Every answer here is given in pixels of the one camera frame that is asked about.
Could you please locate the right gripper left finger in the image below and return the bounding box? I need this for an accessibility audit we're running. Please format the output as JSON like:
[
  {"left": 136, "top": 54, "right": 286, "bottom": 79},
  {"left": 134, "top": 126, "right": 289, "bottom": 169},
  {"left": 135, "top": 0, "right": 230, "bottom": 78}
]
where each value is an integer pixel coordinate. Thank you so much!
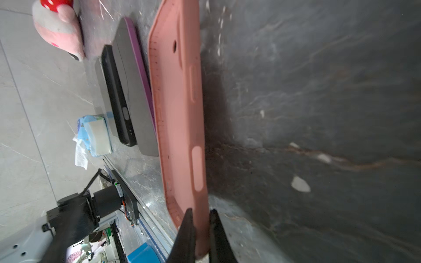
[{"left": 166, "top": 208, "right": 196, "bottom": 263}]

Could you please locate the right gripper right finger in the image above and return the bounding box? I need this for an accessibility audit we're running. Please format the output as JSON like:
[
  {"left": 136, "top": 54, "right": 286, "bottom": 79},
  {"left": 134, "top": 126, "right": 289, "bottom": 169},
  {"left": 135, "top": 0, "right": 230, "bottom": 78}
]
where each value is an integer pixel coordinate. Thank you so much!
[{"left": 209, "top": 209, "right": 238, "bottom": 263}]

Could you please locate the black phone case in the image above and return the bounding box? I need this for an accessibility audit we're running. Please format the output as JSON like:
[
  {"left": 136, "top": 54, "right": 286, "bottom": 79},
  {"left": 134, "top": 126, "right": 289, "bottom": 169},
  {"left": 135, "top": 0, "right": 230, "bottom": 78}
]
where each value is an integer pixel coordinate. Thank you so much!
[{"left": 101, "top": 45, "right": 137, "bottom": 147}]

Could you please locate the pink phone case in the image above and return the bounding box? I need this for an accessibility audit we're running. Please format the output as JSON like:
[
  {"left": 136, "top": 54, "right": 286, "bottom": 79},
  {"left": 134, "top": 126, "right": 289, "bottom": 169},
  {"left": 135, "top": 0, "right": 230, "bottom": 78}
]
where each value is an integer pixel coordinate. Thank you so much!
[{"left": 148, "top": 1, "right": 209, "bottom": 259}]

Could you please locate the long black phone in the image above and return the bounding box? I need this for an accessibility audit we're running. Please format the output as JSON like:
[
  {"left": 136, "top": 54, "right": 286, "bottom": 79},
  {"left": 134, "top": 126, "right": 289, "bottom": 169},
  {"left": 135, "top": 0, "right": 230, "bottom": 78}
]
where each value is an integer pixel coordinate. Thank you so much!
[{"left": 112, "top": 17, "right": 159, "bottom": 157}]

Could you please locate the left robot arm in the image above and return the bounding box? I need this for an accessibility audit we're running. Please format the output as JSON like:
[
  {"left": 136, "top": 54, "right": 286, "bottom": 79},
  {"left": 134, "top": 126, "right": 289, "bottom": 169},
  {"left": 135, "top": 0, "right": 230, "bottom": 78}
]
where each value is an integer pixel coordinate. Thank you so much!
[{"left": 1, "top": 174, "right": 124, "bottom": 263}]

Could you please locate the wet wipes pack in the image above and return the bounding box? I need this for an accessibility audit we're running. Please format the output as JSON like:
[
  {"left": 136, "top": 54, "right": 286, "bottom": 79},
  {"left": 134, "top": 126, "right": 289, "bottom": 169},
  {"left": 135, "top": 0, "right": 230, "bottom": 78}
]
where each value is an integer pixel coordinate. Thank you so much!
[{"left": 73, "top": 115, "right": 112, "bottom": 170}]

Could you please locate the pink pig plush toy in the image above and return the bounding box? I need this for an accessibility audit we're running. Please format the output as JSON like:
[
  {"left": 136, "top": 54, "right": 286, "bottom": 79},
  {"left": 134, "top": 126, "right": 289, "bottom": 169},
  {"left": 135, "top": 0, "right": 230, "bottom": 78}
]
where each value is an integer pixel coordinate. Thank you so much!
[{"left": 32, "top": 0, "right": 85, "bottom": 61}]

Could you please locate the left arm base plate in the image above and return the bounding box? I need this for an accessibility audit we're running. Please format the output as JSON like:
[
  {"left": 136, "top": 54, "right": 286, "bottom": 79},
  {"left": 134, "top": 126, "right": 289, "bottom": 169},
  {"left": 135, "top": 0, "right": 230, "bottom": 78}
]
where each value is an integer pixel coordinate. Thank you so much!
[{"left": 111, "top": 169, "right": 140, "bottom": 225}]

